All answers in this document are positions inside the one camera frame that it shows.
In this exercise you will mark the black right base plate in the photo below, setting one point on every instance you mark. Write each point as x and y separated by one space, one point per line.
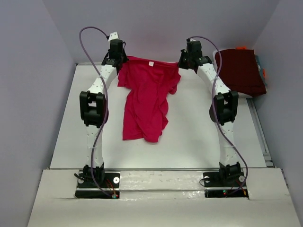
216 188

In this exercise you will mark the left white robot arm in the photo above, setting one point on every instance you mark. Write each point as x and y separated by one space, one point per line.
94 109

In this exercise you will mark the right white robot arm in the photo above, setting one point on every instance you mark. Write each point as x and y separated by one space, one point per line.
223 111

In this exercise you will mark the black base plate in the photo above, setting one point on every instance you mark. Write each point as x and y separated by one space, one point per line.
108 189
216 188

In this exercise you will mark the orange object behind stack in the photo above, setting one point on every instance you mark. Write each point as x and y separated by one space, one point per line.
241 48

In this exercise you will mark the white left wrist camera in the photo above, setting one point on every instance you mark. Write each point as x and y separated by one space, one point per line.
113 36

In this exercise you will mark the metal rail right side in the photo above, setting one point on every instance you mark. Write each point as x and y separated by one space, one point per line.
261 137

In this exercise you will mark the pink t-shirt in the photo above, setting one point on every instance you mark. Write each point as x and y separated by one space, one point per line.
146 107

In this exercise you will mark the dark red folded t-shirt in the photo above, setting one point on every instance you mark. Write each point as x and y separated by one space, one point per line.
239 71

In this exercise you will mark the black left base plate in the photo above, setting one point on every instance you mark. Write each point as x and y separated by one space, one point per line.
108 189

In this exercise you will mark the teal orange item beside stack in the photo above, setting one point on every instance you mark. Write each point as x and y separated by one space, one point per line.
261 70

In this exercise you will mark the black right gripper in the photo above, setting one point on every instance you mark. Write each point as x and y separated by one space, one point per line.
182 64

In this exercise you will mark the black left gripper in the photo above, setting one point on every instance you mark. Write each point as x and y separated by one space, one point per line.
123 57

